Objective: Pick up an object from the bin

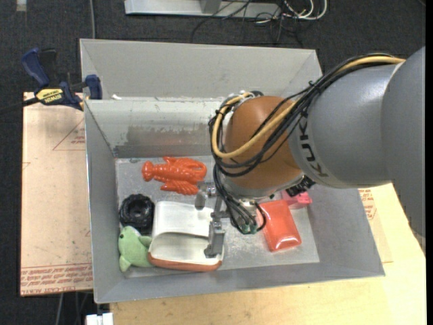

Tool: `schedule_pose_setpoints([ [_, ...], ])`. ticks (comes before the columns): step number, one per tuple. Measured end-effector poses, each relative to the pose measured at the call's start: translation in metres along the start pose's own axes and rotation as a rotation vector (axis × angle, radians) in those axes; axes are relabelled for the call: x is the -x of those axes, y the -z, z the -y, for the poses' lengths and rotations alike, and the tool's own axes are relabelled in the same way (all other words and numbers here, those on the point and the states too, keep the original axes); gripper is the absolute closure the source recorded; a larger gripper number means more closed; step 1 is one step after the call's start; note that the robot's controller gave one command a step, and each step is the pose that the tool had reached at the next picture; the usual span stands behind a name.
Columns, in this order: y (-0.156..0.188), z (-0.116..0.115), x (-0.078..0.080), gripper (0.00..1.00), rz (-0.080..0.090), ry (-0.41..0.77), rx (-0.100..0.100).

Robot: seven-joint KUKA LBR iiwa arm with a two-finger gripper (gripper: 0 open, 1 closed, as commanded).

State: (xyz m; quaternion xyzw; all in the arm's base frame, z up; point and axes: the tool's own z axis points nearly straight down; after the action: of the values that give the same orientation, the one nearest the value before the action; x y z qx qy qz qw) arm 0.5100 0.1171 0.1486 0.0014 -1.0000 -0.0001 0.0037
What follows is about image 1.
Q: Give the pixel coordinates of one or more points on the green plush toy animal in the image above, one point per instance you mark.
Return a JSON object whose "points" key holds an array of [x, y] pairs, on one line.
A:
{"points": [[133, 247]]}

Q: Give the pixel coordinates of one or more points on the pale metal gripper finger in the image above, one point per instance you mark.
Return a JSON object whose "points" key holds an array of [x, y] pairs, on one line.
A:
{"points": [[216, 240], [201, 201]]}

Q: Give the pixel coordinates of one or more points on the grey metal bin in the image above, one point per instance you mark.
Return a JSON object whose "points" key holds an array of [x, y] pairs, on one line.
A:
{"points": [[338, 235]]}

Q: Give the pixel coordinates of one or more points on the orange-red soft packet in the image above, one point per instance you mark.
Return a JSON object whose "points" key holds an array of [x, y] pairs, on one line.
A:
{"points": [[280, 227]]}

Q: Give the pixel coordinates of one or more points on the orange toy lobster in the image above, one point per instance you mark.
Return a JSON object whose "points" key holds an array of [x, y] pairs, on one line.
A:
{"points": [[179, 174]]}

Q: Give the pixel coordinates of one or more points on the white shoe with brown sole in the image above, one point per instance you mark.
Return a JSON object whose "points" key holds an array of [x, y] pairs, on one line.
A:
{"points": [[179, 218]]}

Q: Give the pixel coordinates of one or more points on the pink block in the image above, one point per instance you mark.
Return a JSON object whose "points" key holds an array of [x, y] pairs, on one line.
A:
{"points": [[301, 201]]}

